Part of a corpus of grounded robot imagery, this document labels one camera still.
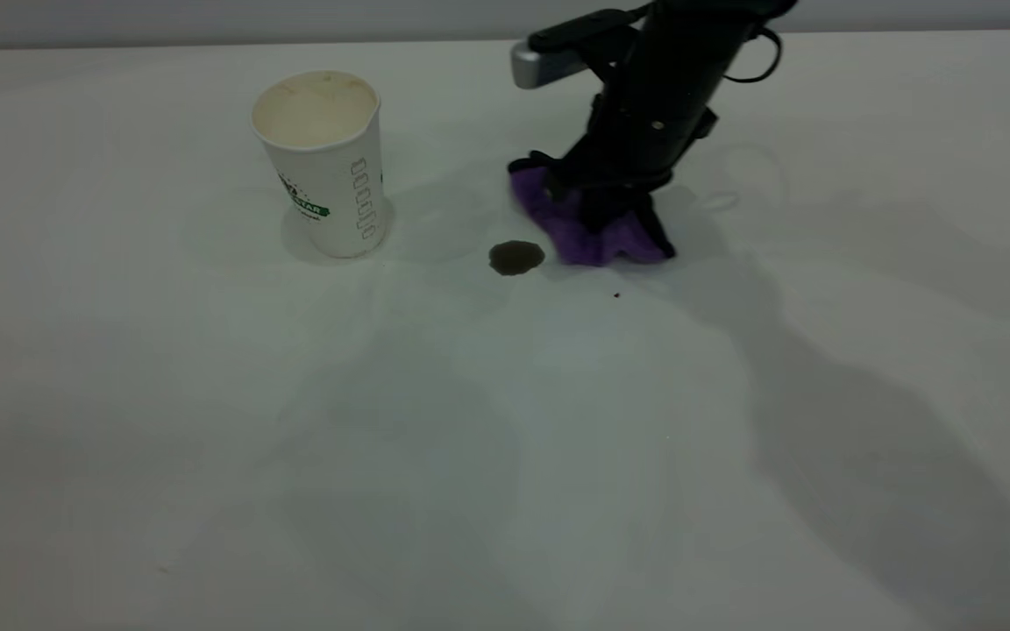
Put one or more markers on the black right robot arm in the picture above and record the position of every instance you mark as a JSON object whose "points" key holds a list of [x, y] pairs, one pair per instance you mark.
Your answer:
{"points": [[698, 44]]}

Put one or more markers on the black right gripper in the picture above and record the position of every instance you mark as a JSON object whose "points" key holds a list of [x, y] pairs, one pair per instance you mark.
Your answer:
{"points": [[636, 140]]}

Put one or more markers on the dark coffee spill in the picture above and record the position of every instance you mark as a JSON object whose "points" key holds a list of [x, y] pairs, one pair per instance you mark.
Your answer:
{"points": [[516, 258]]}

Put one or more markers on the white paper coffee cup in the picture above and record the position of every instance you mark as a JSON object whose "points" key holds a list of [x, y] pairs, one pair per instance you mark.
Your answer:
{"points": [[330, 175]]}

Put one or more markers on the purple cloth with black trim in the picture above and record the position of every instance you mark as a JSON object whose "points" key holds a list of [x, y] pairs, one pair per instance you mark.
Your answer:
{"points": [[571, 232]]}

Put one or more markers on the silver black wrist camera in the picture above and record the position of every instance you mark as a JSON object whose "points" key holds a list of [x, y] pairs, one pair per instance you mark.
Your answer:
{"points": [[558, 53]]}

